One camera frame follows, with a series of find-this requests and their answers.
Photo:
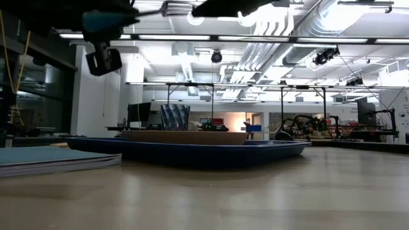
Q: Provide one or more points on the dark blue faceted cup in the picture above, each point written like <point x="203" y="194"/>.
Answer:
<point x="174" y="117"/>

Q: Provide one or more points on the blue storage box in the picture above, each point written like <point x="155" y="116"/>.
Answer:
<point x="254" y="128"/>

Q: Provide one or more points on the black ceiling-mounted camera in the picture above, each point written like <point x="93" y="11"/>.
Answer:
<point x="326" y="56"/>

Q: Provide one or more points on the blue plastic tray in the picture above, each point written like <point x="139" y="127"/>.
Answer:
<point x="191" y="156"/>

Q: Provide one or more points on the orange round plate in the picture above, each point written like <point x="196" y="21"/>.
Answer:
<point x="185" y="138"/>

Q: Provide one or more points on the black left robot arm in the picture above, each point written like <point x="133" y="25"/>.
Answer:
<point x="38" y="16"/>

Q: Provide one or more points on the black hanging camera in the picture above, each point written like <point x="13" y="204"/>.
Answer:
<point x="216" y="57"/>

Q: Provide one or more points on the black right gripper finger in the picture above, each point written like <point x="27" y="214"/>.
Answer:
<point x="230" y="8"/>

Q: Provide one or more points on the black distant robot arms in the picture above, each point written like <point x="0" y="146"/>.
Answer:
<point x="306" y="126"/>

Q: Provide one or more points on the black computer monitor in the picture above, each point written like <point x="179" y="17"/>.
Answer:
<point x="139" y="111"/>

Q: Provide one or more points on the light blue notebook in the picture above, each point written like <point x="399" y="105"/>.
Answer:
<point x="48" y="156"/>

